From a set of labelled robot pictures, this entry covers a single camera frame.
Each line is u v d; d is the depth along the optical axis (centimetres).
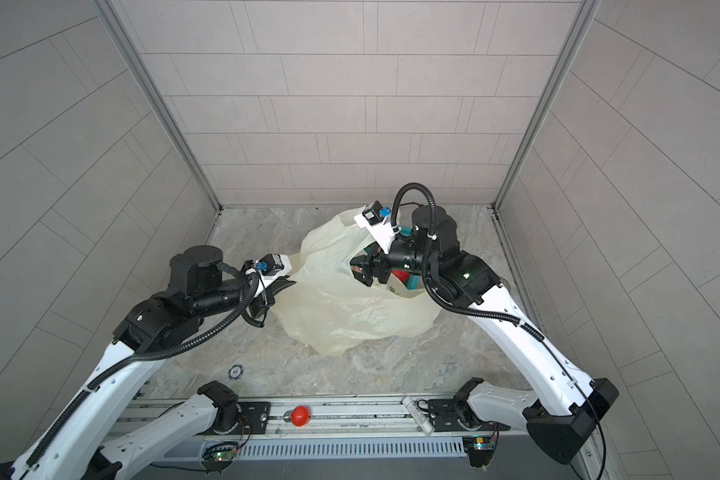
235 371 78
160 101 87
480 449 68
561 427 35
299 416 69
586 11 71
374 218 49
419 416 69
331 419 72
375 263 50
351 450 105
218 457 64
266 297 53
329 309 65
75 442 36
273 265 50
